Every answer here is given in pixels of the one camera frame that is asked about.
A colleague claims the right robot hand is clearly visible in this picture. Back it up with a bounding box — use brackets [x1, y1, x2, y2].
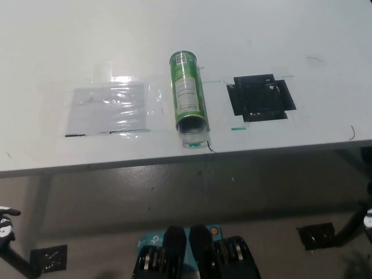
[363, 207, 372, 234]

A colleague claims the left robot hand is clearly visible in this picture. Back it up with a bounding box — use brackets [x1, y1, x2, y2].
[0, 206, 22, 257]

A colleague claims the robot body black teal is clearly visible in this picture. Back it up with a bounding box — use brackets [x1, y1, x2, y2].
[132, 224, 261, 279]

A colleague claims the green cylindrical chips can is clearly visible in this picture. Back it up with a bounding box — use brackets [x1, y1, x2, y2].
[169, 50, 210, 137]

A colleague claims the black table leg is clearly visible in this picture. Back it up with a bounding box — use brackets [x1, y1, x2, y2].
[334, 199, 372, 248]
[0, 246, 40, 279]

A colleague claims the clear taped plastic sheet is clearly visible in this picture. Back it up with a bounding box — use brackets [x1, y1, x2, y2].
[64, 82, 152, 137]

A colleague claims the black tape square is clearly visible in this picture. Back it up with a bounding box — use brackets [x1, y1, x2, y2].
[226, 73, 297, 123]

